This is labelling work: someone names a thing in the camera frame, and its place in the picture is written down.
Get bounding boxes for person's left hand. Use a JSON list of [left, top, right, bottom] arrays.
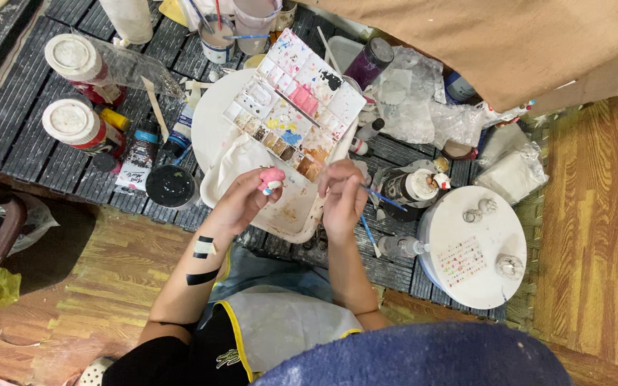
[[210, 167, 286, 238]]

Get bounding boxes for person's right hand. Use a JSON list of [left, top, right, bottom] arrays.
[[317, 159, 370, 243]]

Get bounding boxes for blue handled paint brush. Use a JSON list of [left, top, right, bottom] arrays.
[[360, 183, 409, 213]]

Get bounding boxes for pink clay figurine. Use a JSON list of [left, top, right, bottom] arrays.
[[257, 165, 287, 197]]

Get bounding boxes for small white bottle black cap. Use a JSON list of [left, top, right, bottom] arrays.
[[354, 117, 386, 142]]

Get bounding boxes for white rectangular plastic tray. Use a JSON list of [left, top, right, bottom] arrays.
[[200, 131, 359, 245]]

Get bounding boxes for light blue paint brush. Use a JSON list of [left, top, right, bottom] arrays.
[[359, 213, 383, 258]]

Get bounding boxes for white paint palette box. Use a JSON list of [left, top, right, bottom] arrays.
[[222, 28, 368, 183]]

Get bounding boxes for clear spray bottle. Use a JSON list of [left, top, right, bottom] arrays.
[[377, 235, 431, 259]]

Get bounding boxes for white crumpled cloth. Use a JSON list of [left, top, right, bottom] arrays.
[[216, 132, 273, 188]]

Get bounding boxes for crumpled clear plastic wrap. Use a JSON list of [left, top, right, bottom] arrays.
[[367, 45, 488, 150]]

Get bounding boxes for purple glitter jar black lid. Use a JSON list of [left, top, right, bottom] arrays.
[[343, 36, 395, 90]]

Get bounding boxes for white square container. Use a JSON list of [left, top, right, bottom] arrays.
[[325, 35, 366, 74]]

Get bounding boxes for round white plate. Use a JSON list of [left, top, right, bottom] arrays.
[[191, 68, 267, 172]]

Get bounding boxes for colourful sticker sheet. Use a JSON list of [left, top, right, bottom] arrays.
[[436, 236, 488, 288]]

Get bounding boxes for blue white round container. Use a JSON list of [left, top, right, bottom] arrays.
[[442, 71, 477, 106]]

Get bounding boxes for black and white tape patch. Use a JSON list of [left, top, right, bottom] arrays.
[[192, 235, 218, 260]]

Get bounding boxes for round white board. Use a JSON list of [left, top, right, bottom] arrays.
[[417, 185, 528, 311]]

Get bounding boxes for grey apron yellow trim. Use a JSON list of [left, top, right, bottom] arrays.
[[197, 244, 364, 382]]

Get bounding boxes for blue and white paint tube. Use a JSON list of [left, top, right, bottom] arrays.
[[162, 102, 197, 159]]

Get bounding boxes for white filled plastic bag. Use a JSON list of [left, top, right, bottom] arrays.
[[472, 142, 549, 207]]

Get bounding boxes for black lidded paint jar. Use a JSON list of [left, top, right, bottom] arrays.
[[145, 164, 201, 211]]

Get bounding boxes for black tape strip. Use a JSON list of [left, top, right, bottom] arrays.
[[185, 267, 222, 286]]

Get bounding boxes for clear plastic cup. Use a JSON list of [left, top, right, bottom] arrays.
[[232, 0, 283, 56]]

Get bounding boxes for water cup with blue rim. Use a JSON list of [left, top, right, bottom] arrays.
[[197, 15, 237, 65]]

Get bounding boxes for small silver white figurine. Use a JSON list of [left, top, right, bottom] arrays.
[[495, 253, 526, 280]]

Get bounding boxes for brown fabric cover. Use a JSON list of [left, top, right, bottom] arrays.
[[293, 0, 618, 114]]

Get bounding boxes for blue fuzzy cap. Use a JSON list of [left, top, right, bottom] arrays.
[[251, 321, 574, 386]]

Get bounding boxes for flat wooden stick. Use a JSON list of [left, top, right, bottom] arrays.
[[141, 75, 171, 143]]

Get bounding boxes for black paint tube white label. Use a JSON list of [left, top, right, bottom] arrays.
[[114, 120, 160, 192]]

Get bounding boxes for clear plastic bag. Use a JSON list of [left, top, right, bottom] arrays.
[[71, 31, 185, 100]]

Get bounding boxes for small yellow paint bottle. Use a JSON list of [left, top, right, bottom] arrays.
[[98, 107, 132, 133]]

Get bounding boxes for black shorts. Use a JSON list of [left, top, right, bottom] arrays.
[[101, 303, 253, 386]]

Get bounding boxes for tall white bottle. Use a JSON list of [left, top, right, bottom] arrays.
[[98, 0, 155, 46]]

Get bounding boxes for red paint jar white lid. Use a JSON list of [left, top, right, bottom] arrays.
[[41, 98, 127, 159], [44, 33, 128, 106]]

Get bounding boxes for polka dot slipper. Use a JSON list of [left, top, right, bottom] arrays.
[[75, 356, 117, 386]]

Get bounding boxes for black slatted floor mat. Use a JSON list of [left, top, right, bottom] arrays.
[[0, 0, 551, 323]]

